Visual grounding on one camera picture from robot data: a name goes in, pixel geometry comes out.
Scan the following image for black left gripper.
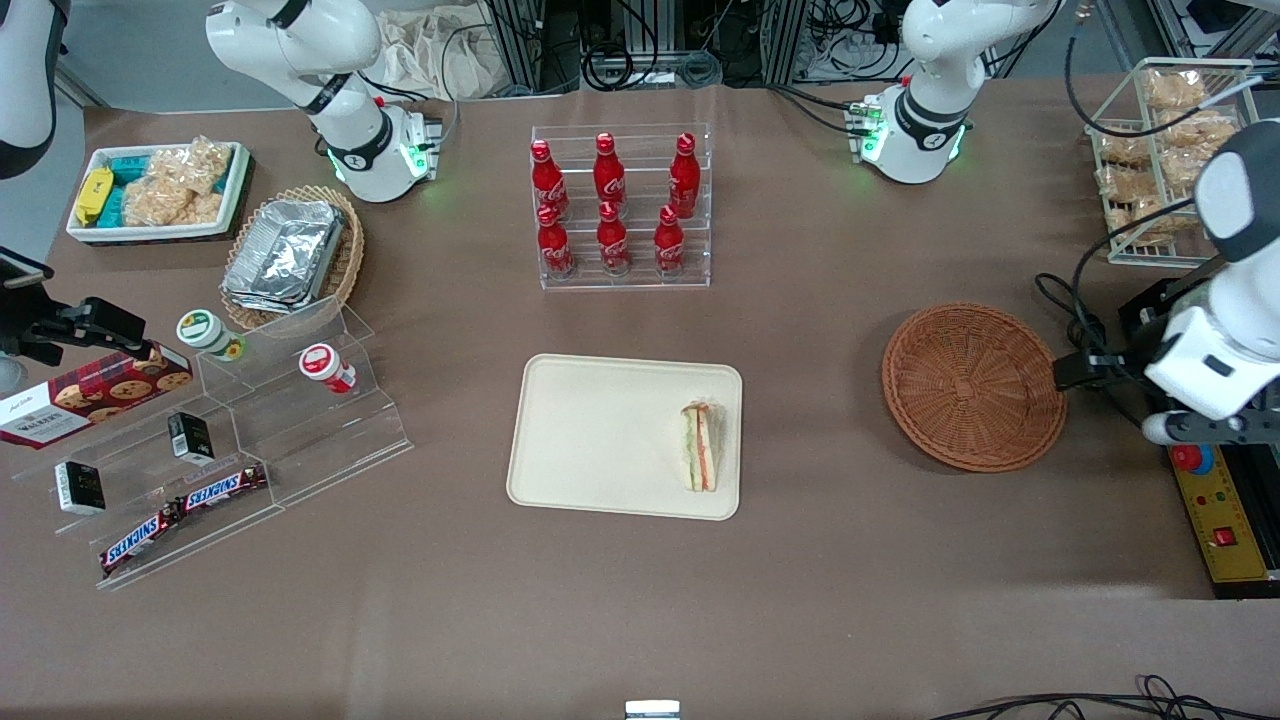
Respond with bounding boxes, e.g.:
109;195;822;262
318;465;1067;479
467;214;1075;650
1055;345;1156;391

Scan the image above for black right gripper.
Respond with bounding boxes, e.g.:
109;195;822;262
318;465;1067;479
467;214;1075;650
0;297;153;367

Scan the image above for triangle sandwich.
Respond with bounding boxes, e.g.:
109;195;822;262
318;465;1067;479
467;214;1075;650
680;400;723;493

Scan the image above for round brown wicker basket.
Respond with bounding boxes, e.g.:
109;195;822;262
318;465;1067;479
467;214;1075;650
881;302;1068;473

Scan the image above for oval light wicker basket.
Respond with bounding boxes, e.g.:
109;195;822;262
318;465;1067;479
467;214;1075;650
220;185;366;331

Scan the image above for beige plastic tray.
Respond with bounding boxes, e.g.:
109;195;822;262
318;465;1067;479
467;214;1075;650
506;353;744;522

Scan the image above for red tartan cookie box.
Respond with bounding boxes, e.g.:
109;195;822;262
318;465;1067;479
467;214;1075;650
0;343;194;450

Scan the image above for green lid cup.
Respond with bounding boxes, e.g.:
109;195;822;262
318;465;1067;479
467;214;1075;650
177;310;247;363

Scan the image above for white rectangular snack bin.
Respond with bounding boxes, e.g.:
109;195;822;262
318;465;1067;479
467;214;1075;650
65;142;251;244

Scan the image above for yellow snack packet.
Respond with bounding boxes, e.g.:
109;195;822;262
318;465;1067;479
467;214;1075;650
75;168;114;226

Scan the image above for small black box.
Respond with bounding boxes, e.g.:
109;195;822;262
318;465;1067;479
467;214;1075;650
54;461;106;516
167;411;215;465

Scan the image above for clear bag of rice crackers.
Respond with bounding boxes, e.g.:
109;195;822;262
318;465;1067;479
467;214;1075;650
122;138;233;227

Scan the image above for silver foil container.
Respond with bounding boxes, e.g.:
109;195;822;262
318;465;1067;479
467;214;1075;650
222;198;346;313

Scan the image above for snickers chocolate bar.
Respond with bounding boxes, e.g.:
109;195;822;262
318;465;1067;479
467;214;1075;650
99;503;183;578
178;463;269;513

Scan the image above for red lid cup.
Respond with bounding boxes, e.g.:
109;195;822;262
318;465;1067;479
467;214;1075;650
299;343;357;394

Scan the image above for clear acrylic stepped display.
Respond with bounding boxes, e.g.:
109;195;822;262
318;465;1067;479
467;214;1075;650
12;295;414;591

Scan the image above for yellow emergency stop box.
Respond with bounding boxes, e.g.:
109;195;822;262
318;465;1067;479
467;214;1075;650
1170;445;1271;583

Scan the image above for white cloth bag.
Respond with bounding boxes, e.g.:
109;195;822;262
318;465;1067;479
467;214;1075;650
378;10;501;101

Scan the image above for red cola bottle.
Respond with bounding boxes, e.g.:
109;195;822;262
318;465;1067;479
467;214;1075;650
594;132;627;216
597;201;632;276
530;139;571;221
537;203;577;279
669;133;701;219
654;205;687;276

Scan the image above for clear acrylic bottle rack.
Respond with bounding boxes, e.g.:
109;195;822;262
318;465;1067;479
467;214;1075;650
530;123;712;291

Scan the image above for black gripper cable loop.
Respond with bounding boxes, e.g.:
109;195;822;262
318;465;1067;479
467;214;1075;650
1034;198;1201;373

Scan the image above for white wire basket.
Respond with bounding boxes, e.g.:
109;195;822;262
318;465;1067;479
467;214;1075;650
1085;58;1259;269

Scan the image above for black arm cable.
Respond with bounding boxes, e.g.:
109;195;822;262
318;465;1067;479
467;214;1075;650
1064;15;1261;143

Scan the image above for black floor cables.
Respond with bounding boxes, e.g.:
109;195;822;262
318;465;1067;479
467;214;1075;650
930;674;1280;720

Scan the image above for black left base cables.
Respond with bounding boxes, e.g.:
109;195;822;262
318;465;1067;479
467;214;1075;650
768;82;873;137

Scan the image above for black right base cable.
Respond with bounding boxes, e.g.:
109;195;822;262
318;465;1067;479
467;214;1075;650
360;20;501;136

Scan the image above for aluminium frame with cables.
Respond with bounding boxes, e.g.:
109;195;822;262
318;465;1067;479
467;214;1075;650
485;0;906;93

